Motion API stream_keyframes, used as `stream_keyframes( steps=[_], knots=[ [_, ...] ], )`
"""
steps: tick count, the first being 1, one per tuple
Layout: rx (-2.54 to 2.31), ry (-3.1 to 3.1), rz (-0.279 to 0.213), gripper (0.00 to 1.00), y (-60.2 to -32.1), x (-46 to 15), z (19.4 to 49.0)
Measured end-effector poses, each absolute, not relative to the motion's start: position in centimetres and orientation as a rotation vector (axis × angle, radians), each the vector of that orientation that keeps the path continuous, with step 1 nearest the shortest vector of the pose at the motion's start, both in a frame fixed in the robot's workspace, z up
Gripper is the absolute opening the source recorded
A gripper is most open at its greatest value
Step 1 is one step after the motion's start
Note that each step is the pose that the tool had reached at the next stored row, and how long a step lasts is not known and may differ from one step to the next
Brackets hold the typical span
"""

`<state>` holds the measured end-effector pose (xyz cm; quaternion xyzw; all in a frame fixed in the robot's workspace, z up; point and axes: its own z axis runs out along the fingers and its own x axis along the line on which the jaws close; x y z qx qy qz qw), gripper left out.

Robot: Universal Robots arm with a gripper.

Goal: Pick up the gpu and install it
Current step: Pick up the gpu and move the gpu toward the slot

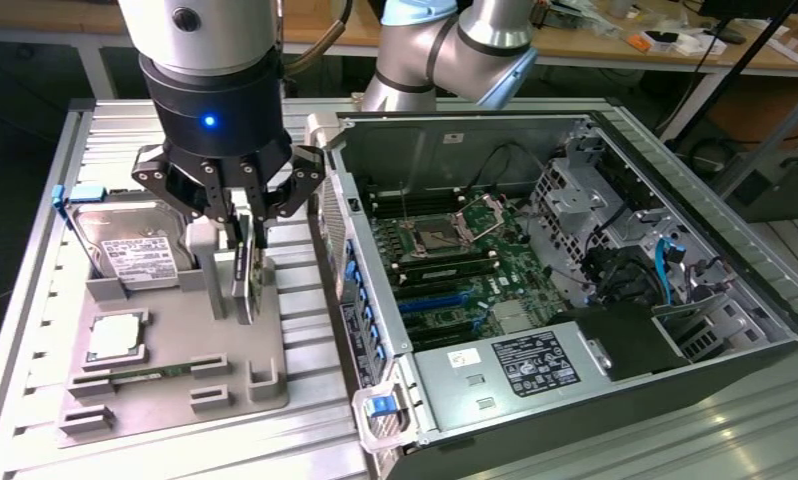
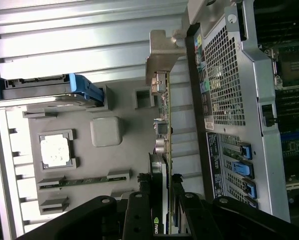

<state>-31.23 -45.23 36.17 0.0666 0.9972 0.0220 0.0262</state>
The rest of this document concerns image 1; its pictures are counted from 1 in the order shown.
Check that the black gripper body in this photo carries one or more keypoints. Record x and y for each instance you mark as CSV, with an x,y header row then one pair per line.
x,y
212,100

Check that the graphics card with metal bracket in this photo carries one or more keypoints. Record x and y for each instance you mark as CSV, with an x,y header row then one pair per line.
x,y
245,290

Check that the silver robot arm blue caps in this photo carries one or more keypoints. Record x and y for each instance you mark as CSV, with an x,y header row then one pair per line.
x,y
192,40

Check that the silver hard disk drive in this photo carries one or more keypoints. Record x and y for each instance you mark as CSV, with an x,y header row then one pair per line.
x,y
134,250

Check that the thin locking lever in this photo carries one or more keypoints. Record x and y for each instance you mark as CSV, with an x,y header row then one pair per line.
x,y
405,200

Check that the CPU socket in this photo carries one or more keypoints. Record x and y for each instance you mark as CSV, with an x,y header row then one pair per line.
x,y
435,237

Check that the black RAM stick with label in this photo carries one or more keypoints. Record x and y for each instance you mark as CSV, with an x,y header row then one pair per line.
x,y
439,272

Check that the metal socket cover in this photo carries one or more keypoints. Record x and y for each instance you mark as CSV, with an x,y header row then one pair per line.
x,y
485,217

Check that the silver CPU chip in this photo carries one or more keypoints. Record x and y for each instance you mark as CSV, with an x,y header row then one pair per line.
x,y
114,336

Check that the grey parts rack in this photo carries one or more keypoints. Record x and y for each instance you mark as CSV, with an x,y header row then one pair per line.
x,y
172,345

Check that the long wooden desk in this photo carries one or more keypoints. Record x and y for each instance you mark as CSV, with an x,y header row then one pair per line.
x,y
38,15

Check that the black expansion slot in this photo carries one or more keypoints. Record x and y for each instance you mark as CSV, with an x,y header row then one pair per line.
x,y
439,327

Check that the green motherboard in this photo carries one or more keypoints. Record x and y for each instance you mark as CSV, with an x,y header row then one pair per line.
x,y
501,272

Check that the green RAM stick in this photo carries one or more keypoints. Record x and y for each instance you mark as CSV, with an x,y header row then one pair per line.
x,y
152,373

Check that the silver perforated disk bay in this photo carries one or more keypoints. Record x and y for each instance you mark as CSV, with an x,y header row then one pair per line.
x,y
565,200

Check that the silver chipset heatsink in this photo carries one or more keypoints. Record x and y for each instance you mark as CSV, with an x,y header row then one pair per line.
x,y
513,320

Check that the silver power supply unit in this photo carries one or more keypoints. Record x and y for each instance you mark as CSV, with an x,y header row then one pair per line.
x,y
452,390

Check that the green circuit board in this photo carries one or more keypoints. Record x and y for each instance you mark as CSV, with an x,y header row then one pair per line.
x,y
568,17

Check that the black plastic shroud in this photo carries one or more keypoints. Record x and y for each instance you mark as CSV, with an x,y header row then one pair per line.
x,y
619,340

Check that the open black PC case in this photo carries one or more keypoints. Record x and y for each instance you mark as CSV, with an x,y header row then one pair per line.
x,y
572,425

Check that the white box with black insert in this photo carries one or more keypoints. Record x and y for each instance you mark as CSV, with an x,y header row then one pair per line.
x,y
686,46

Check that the silver front disk bay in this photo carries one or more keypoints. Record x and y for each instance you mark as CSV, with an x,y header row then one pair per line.
x,y
706,340

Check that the black stand pole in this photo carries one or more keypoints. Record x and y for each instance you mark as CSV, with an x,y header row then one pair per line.
x,y
746,55

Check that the dark grey computer tower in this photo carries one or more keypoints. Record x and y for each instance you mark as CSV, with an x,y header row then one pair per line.
x,y
786,190

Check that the black monitor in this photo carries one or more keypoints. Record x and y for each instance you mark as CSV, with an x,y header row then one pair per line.
x,y
752,6

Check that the aluminium profile frame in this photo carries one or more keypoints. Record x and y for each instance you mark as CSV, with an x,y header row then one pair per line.
x,y
775,132

